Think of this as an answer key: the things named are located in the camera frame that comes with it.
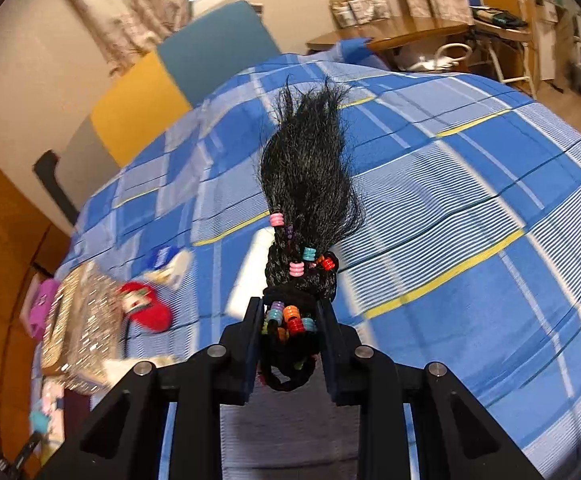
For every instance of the wooden side table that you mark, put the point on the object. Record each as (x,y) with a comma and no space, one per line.
(384,36)

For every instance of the red reindeer christmas sock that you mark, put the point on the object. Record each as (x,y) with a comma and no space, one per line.
(141,305)

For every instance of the sparkly silver box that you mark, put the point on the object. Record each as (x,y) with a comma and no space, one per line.
(83,330)

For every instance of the blue checkered tablecloth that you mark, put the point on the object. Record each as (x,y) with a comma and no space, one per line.
(469,253)

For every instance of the multicolour sofa backrest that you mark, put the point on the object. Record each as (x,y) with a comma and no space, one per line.
(157,90)

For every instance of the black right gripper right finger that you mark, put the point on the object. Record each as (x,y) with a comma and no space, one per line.
(414,422)

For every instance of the patterned curtain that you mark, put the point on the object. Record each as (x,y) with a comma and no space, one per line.
(126,30)

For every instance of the purple gift box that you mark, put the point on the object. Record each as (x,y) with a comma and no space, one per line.
(37,305)

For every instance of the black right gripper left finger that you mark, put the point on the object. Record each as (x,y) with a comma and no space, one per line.
(167,414)

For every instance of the beige knitted cloth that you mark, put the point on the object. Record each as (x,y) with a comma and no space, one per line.
(115,369)

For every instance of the black beaded hair wig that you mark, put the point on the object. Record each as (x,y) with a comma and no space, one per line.
(304,173)

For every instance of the white sponge block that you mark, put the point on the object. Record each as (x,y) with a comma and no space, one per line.
(251,279)

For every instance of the blue plush toy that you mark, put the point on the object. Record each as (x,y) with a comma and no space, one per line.
(39,422)

